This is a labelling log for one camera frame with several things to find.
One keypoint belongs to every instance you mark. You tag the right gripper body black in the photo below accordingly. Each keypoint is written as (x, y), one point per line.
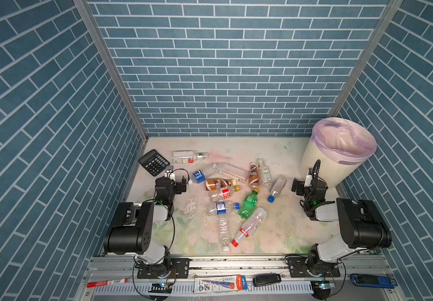
(300, 187)

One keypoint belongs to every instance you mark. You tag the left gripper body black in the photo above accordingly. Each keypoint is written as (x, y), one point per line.
(181, 184)

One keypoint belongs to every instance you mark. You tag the clear bottle green red neck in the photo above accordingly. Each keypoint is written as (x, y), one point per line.
(188, 157)

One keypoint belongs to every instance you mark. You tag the clear ribbed bottle white cap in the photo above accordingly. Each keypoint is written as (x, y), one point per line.
(224, 232)

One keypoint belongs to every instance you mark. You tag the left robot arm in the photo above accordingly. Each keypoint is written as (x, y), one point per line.
(130, 232)

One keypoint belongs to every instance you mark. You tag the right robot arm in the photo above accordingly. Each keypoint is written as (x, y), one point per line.
(361, 228)

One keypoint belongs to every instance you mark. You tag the white ribbed trash bin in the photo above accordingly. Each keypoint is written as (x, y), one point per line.
(331, 172)

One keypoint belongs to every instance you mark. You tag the purple plastic bin liner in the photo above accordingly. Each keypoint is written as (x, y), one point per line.
(343, 141)

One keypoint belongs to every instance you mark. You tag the black desk calculator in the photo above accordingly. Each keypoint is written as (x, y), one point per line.
(153, 162)

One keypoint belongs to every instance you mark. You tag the clear bottle blue label white cap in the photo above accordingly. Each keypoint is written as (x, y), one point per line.
(203, 173)

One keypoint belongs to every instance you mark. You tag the brown coffee bottle lying sideways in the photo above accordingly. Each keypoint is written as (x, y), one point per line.
(217, 183)

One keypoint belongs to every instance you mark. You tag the clear bottle green white label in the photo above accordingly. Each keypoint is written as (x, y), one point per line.
(265, 176)

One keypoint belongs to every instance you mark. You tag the clear bottle red label yellow cap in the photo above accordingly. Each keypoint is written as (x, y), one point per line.
(222, 194)

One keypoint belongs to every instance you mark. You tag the brown coffee bottle upright-lying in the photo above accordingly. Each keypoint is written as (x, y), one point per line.
(254, 181)

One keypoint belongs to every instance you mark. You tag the green plastic bottle yellow cap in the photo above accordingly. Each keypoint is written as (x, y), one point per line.
(249, 204)

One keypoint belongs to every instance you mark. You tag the frosted clear square bottle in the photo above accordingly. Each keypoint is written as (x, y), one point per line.
(232, 171)

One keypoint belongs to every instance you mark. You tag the black stapler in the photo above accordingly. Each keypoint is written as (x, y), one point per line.
(266, 279)

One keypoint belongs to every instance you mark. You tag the blue utility knife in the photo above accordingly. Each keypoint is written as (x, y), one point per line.
(372, 281)

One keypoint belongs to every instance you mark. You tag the packaged toothbrush box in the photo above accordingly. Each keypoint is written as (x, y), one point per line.
(232, 283)

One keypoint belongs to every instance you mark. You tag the red marker pen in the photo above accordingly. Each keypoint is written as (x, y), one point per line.
(107, 282)

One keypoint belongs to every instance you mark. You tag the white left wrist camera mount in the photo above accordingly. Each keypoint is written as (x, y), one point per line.
(169, 172)

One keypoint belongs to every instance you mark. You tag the aluminium rail frame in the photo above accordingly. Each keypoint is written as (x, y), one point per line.
(113, 267)

